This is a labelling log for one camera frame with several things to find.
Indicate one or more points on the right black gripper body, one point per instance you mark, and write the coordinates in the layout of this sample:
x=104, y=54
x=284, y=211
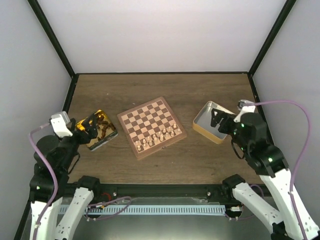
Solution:
x=238, y=138

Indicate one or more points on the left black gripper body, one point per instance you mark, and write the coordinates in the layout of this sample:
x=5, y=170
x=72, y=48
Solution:
x=82, y=142

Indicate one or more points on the cream tin with light pieces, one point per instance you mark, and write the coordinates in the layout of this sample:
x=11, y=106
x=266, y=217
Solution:
x=202, y=122

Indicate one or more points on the light wooden chess piece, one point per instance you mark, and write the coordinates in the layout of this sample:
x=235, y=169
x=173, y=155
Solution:
x=155, y=138

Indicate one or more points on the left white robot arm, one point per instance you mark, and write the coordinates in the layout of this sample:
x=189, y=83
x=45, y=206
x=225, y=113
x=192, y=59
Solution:
x=55, y=145

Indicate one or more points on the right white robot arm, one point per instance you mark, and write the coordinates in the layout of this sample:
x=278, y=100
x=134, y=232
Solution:
x=290, y=220

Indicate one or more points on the gold tin with dark pieces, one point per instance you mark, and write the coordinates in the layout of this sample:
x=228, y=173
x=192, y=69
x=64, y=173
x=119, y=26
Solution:
x=105, y=128

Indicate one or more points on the wooden chessboard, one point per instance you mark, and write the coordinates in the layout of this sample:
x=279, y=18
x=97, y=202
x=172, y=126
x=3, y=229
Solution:
x=147, y=119

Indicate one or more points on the light blue slotted strip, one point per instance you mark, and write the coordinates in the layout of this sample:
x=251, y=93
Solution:
x=206, y=210

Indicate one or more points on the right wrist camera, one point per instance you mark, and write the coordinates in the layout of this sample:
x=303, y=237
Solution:
x=244, y=106

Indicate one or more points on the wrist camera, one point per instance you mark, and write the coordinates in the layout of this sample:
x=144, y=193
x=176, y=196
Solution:
x=59, y=122
x=244, y=106

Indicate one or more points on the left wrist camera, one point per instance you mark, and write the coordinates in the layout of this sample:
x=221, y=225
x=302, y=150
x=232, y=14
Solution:
x=59, y=122

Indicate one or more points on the black mounting rail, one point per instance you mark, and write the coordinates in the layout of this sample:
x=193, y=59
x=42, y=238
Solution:
x=210, y=192

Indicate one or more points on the black enclosure frame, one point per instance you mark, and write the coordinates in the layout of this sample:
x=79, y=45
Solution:
x=286, y=9

